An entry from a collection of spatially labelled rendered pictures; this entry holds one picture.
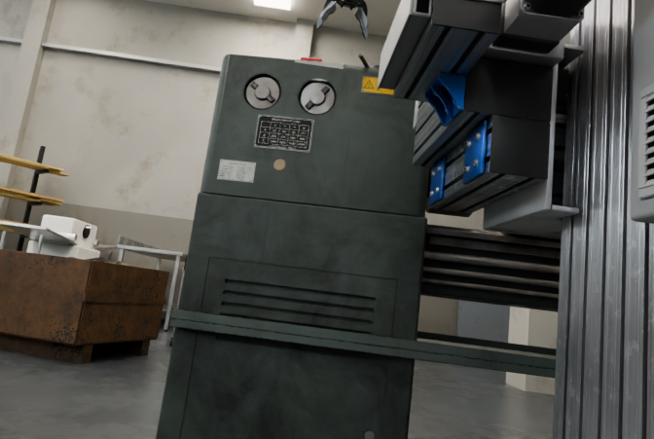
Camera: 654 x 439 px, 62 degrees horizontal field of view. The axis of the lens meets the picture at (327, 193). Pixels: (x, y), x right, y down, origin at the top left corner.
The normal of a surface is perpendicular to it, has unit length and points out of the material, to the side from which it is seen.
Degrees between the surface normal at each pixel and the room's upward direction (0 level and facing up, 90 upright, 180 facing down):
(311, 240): 90
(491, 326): 84
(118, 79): 90
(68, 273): 90
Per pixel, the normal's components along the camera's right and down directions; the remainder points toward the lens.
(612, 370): -0.99, -0.14
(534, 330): 0.07, -0.18
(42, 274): -0.24, -0.21
